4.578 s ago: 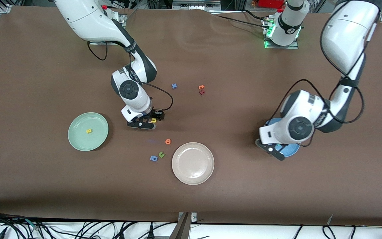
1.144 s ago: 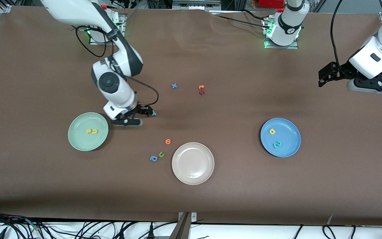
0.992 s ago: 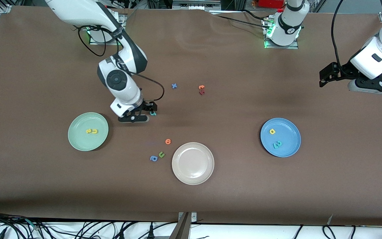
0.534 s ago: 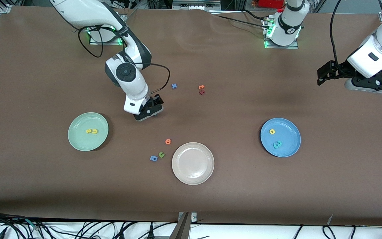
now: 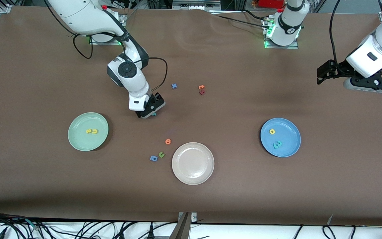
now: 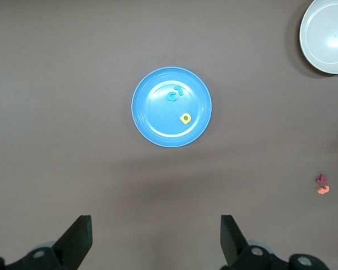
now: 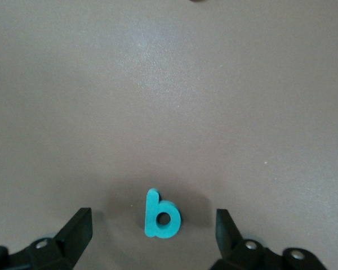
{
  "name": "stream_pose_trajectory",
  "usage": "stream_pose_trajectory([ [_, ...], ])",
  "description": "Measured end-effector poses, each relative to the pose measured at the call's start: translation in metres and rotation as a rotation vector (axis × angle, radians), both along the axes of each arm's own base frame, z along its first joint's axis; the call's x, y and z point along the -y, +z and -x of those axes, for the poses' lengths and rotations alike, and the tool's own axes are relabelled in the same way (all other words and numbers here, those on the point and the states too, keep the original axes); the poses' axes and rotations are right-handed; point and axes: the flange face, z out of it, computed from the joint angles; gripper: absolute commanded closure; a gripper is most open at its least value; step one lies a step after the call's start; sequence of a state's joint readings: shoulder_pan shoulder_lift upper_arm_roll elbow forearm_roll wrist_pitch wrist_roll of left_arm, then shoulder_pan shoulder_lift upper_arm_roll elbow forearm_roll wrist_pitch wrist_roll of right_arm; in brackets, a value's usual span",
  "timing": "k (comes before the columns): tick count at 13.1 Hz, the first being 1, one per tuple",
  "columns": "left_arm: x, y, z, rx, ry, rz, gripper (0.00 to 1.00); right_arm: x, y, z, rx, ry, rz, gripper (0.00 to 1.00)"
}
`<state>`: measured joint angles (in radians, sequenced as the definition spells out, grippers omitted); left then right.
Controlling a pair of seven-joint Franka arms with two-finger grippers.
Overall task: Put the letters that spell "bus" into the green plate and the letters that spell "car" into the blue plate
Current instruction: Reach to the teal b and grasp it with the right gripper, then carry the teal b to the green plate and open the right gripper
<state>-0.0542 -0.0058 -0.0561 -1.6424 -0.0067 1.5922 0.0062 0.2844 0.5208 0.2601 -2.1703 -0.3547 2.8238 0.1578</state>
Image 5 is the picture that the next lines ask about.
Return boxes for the aluminium profile beam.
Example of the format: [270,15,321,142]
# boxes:
[169,212,191,239]

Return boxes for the beige plate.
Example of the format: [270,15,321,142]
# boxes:
[172,142,215,185]

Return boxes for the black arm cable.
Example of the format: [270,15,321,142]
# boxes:
[73,33,168,95]
[330,0,341,65]

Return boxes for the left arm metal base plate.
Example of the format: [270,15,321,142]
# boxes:
[264,17,299,49]

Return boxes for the small metal mounting plate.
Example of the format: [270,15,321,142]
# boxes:
[178,212,197,222]

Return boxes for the black base cable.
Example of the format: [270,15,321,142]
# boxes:
[208,9,273,30]

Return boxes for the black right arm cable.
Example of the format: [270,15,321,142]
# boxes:
[73,33,168,95]

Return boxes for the green plate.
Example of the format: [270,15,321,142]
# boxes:
[68,112,109,152]

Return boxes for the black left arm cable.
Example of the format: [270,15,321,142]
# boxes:
[330,0,341,65]

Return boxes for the red box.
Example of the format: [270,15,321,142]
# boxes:
[257,0,286,9]

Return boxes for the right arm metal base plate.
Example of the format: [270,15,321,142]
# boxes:
[89,13,127,45]

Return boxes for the brown table cover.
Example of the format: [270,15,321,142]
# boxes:
[0,6,382,226]

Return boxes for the grey metal frame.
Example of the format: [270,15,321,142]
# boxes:
[173,0,221,10]

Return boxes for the blue plate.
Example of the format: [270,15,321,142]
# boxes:
[260,118,301,158]

